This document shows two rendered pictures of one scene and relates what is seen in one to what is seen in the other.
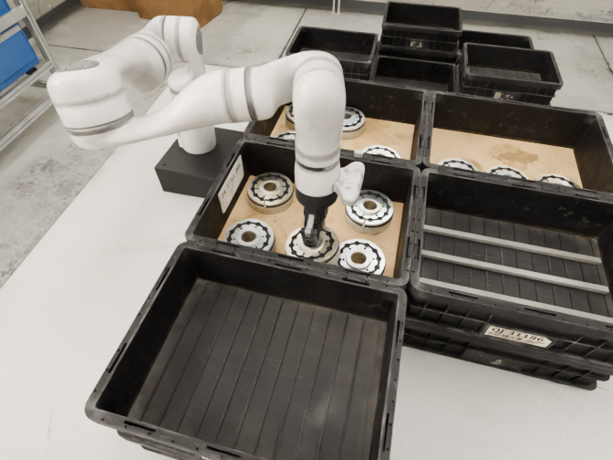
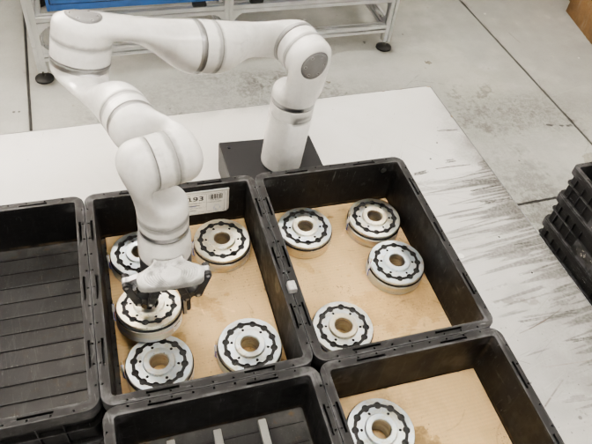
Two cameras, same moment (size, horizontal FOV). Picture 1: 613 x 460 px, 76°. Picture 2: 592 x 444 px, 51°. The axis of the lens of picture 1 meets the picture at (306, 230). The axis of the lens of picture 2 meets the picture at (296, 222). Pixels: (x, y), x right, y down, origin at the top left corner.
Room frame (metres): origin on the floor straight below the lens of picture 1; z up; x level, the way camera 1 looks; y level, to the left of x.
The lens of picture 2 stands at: (0.29, -0.57, 1.72)
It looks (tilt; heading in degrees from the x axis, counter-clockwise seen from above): 48 degrees down; 53
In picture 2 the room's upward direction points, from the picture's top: 9 degrees clockwise
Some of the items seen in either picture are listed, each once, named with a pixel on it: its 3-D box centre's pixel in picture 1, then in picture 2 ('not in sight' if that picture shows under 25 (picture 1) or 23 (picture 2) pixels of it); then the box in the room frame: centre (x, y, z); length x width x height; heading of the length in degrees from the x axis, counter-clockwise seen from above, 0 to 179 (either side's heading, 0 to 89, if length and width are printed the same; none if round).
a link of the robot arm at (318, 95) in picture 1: (318, 118); (154, 187); (0.47, -0.02, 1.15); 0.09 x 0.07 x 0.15; 1
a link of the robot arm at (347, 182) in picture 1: (328, 169); (166, 245); (0.47, -0.04, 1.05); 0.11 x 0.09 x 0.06; 75
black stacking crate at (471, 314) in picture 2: (339, 132); (358, 265); (0.80, -0.08, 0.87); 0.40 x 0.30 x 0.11; 75
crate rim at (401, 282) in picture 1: (310, 203); (189, 276); (0.51, -0.01, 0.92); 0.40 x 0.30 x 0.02; 75
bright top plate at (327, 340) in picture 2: (379, 160); (343, 327); (0.71, -0.17, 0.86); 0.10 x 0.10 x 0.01
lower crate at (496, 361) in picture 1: (494, 290); not in sight; (0.41, -0.40, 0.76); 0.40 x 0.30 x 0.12; 75
